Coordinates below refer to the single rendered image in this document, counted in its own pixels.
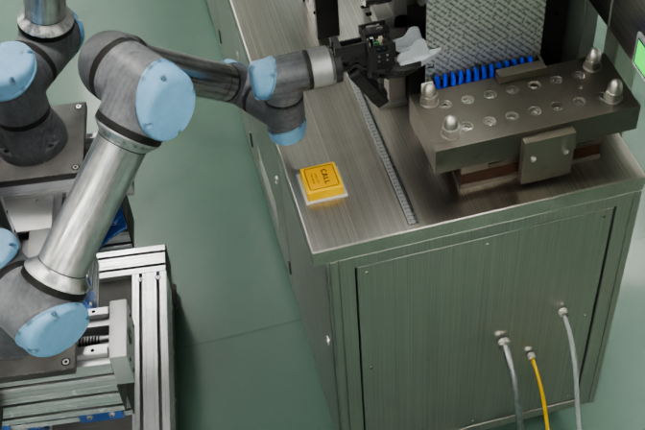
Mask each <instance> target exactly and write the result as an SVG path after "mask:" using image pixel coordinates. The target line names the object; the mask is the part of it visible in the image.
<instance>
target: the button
mask: <svg viewBox="0 0 645 430"><path fill-rule="evenodd" d="M300 178H301V181H302V184H303V187H304V190H305V193H306V195H307V198H308V201H309V202H311V201H315V200H319V199H324V198H328V197H332V196H337V195H341V194H344V186H343V183H342V181H341V178H340V175H339V173H338V170H337V167H336V165H335V162H329V163H325V164H321V165H316V166H312V167H307V168H303V169H300Z"/></svg>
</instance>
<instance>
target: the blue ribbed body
mask: <svg viewBox="0 0 645 430"><path fill-rule="evenodd" d="M526 60H527V61H525V59H524V58H523V57H520V58H519V60H518V62H519V63H517V61H516V59H512V61H511V65H510V63H509V61H508V60H505V61H504V63H503V64H504V66H502V64H501V62H497V63H496V68H494V66H493V64H492V63H490V64H489V70H487V67H486V66H485V65H482V66H481V71H480V72H479V69H478V67H473V73H471V71H470V69H468V68H467V69H466V74H465V75H464V73H463V71H462V70H459V71H458V73H457V74H458V77H456V75H455V73H454V72H451V73H450V75H449V76H450V78H448V77H447V75H446V74H445V73H444V74H442V80H440V77H439V76H438V75H436V76H435V77H434V80H435V81H434V82H433V83H434V85H435V87H436V88H437V89H440V88H445V87H449V86H453V85H457V84H466V83H470V82H475V81H480V80H483V79H488V78H492V77H495V70H496V69H500V68H505V67H510V66H514V65H519V64H522V63H527V62H532V61H536V60H533V58H532V56H527V58H526Z"/></svg>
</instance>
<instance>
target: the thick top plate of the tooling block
mask: <svg viewBox="0 0 645 430"><path fill-rule="evenodd" d="M601 57H602V60H601V63H602V69H601V70H600V71H599V72H596V73H590V72H587V71H585V70H584V69H583V63H584V62H585V58H581V59H576V60H569V61H564V62H560V63H555V64H551V65H546V67H547V68H546V74H544V75H540V76H535V77H532V78H527V79H522V80H518V81H513V82H509V83H504V84H499V82H498V81H497V80H496V78H495V77H492V78H488V79H483V80H480V81H475V82H470V83H466V84H457V85H453V86H449V87H445V88H440V89H437V92H438V99H439V104H438V105H437V106H436V107H433V108H425V107H422V106H421V105H420V103H419V99H420V95H421V93H418V94H413V95H410V120H411V122H412V124H413V126H414V129H415V131H416V133H417V135H418V139H419V141H420V143H421V145H422V147H423V150H424V151H425V153H426V155H427V157H428V159H429V162H430V164H431V166H432V168H433V170H434V173H435V174H440V173H444V172H448V171H453V170H457V169H462V168H466V167H469V166H474V165H478V164H483V163H487V162H491V161H495V160H499V159H504V158H508V157H513V156H517V155H520V145H521V137H522V136H525V135H530V134H534V133H539V132H543V131H551V130H555V129H559V128H563V127H568V126H573V128H574V129H575V131H576V139H575V143H576V142H580V141H585V140H588V139H592V138H597V137H601V136H606V135H610V134H614V133H619V132H622V131H630V130H634V129H636V126H637V121H638V116H639V111H640V108H641V105H640V104H639V103H638V101H637V100H636V99H635V97H634V96H633V94H632V92H631V91H630V89H629V88H628V86H627V85H626V83H625V82H624V80H623V79H622V77H621V76H620V75H619V73H618V72H617V70H616V69H615V67H614V66H613V64H612V63H611V61H610V60H609V58H608V56H607V55H606V53H604V54H601ZM612 79H619V80H620V81H621V82H622V85H623V94H622V95H623V101H622V103H620V104H618V105H611V104H608V103H606V102H605V101H604V98H603V97H604V94H605V93H606V90H607V86H608V85H609V82H610V81H611V80H612ZM447 115H454V116H456V117H457V119H458V123H459V124H460V132H461V136H460V138H459V139H457V140H455V141H446V140H444V139H442V137H441V131H442V125H443V121H444V118H445V117H446V116H447Z"/></svg>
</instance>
